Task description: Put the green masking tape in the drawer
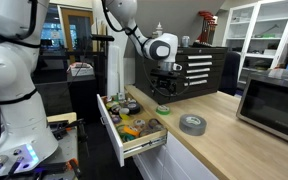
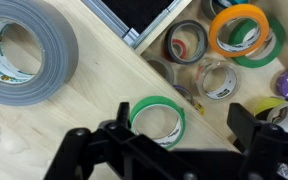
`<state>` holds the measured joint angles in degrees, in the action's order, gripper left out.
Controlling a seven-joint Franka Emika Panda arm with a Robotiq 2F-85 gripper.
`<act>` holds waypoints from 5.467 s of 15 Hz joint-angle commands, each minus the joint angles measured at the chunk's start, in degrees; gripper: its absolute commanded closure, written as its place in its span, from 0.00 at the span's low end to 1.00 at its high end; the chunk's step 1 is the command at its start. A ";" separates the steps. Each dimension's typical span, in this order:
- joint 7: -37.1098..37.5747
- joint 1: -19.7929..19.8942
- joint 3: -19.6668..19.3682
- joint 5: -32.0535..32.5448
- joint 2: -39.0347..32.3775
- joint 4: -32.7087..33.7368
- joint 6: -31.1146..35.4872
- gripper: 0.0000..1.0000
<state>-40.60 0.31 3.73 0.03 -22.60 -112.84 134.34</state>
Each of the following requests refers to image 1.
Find grey duct tape roll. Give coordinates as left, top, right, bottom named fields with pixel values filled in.
left=178, top=113, right=208, bottom=137

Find white cabinet with wooden top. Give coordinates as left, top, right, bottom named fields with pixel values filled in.
left=124, top=84, right=288, bottom=180

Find yellow tape roll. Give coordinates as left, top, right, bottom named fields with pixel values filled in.
left=118, top=112, right=131, bottom=122

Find black tool chest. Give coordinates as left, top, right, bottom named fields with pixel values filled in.
left=134, top=44, right=229, bottom=106

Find black tape roll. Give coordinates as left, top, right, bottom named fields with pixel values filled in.
left=126, top=102, right=142, bottom=115

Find white upright roll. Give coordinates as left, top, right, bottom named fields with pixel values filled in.
left=106, top=44, right=125, bottom=98

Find teal green tape roll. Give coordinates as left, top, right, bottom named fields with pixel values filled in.
left=121, top=132, right=137, bottom=143

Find wooden framed glass door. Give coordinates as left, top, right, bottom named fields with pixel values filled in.
left=57, top=7, right=95, bottom=65

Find orange tape roll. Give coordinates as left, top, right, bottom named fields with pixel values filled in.
left=123, top=125, right=141, bottom=137

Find black clamp with orange trigger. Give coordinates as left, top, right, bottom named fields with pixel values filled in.
left=65, top=157, right=83, bottom=179

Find purple tape roll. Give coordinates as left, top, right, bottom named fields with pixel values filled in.
left=110, top=114, right=122, bottom=125

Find steel microwave oven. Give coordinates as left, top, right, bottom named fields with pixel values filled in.
left=235, top=68, right=288, bottom=150

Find white box with red print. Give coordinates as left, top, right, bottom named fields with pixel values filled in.
left=66, top=61, right=95, bottom=77

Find red bar clamps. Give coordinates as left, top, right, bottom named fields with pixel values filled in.
left=197, top=10, right=219, bottom=45

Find green masking tape roll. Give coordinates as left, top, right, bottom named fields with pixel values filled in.
left=155, top=104, right=172, bottom=116

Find white shelving unit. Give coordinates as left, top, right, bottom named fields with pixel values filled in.
left=221, top=0, right=288, bottom=88

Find metal can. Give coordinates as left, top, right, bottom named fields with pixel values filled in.
left=180, top=35, right=191, bottom=48

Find dark chair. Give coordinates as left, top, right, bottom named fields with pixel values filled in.
left=218, top=51, right=242, bottom=97

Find white squeeze bottle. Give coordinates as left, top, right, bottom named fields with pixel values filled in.
left=152, top=21, right=164, bottom=39

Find robot mounting table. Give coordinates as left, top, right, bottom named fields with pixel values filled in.
left=0, top=112, right=82, bottom=180

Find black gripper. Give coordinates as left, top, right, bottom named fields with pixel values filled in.
left=149, top=69, right=182, bottom=99

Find brown tape roll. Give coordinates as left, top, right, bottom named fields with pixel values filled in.
left=147, top=117, right=162, bottom=131

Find white drawer with wooden sides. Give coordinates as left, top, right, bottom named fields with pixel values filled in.
left=96, top=93, right=169, bottom=168

